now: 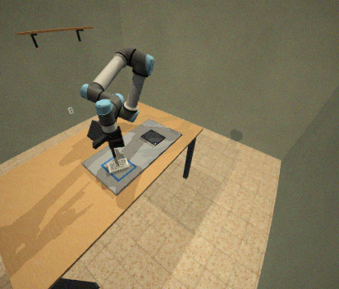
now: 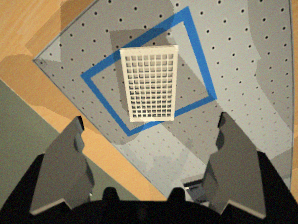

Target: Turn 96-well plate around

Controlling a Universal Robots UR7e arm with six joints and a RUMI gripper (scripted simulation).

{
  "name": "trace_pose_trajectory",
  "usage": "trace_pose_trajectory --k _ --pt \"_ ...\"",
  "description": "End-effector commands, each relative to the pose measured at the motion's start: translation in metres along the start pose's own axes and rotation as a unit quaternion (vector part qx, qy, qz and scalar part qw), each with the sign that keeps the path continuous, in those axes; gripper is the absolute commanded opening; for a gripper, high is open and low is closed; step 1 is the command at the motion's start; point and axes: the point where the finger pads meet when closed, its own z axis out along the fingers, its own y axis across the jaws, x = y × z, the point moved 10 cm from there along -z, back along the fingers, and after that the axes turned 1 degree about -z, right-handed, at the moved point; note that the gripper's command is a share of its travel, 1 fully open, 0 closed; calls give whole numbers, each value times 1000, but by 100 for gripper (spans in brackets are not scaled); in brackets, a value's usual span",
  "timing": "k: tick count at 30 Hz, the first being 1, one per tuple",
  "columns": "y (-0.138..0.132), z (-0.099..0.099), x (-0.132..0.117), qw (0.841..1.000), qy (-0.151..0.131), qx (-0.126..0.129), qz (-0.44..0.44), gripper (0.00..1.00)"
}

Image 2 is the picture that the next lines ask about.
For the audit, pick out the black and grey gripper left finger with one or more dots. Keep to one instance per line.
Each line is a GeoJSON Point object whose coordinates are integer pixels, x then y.
{"type": "Point", "coordinates": [57, 181]}

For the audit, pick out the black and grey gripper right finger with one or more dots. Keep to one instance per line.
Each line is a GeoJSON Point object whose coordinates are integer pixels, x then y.
{"type": "Point", "coordinates": [242, 184]}

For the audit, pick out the blue tape outline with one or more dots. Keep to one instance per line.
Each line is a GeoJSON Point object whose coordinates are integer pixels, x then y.
{"type": "Point", "coordinates": [183, 15]}

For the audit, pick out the cream well plate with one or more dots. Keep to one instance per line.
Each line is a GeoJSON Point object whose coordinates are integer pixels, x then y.
{"type": "Point", "coordinates": [141, 67]}

